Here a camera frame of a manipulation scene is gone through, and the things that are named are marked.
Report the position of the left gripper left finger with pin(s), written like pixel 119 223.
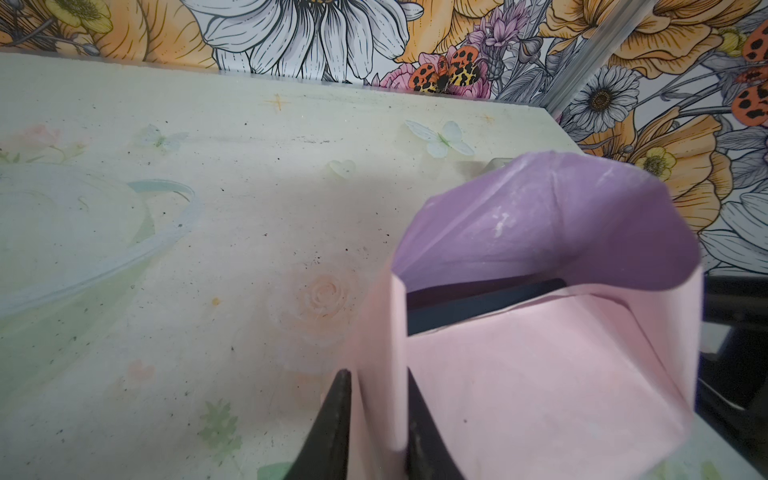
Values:
pixel 325 453

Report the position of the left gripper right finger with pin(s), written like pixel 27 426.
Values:
pixel 427 455

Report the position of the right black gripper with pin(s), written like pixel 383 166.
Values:
pixel 732 381

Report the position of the dark blue gift box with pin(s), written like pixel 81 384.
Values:
pixel 441 306

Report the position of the purple wrapping paper sheet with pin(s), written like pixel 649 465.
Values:
pixel 595 380

